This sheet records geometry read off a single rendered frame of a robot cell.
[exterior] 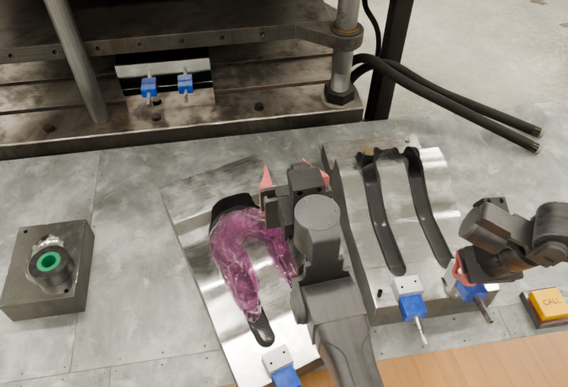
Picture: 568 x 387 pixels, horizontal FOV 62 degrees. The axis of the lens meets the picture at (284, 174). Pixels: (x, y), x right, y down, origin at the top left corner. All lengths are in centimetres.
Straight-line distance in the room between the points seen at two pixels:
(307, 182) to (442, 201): 61
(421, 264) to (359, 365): 52
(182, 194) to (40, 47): 61
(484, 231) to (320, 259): 31
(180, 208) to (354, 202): 40
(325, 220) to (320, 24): 93
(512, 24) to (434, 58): 75
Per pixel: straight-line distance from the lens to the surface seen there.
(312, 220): 57
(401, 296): 99
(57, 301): 111
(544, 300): 117
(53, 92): 174
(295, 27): 142
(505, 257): 85
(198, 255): 106
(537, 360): 115
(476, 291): 98
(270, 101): 153
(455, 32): 356
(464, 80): 312
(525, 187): 141
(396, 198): 113
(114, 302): 114
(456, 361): 108
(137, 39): 142
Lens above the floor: 176
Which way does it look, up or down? 48 degrees down
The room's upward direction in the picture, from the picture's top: straight up
